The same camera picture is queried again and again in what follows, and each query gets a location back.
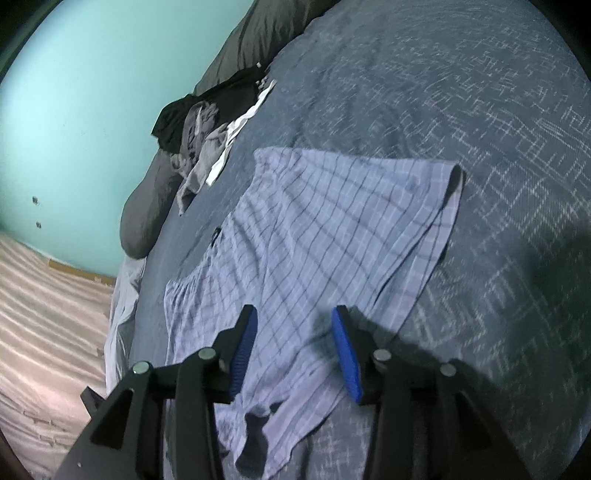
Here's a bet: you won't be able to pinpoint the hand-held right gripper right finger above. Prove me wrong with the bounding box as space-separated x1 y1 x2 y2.
331 305 532 480

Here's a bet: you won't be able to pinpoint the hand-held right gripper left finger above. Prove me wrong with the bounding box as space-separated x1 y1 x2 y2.
55 305 258 480

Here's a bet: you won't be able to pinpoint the blue plaid shorts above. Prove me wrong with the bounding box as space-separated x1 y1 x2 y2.
164 147 466 480

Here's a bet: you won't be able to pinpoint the light grey duvet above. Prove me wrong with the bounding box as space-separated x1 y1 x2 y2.
104 256 147 385

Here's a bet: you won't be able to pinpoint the long dark grey pillow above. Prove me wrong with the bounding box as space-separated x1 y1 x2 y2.
120 0 342 258

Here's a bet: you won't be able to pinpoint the light grey garment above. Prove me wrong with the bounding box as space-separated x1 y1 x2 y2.
171 122 236 216

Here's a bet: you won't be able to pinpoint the white garment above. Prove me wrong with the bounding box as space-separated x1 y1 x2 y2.
204 78 278 186

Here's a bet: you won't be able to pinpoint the dark grey garment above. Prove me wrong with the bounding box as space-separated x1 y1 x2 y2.
182 102 221 160

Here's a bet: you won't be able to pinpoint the black garment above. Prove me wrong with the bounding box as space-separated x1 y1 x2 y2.
151 65 273 154

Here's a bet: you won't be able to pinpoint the bed with blue sheet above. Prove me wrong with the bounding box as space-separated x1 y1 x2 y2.
108 0 591 480

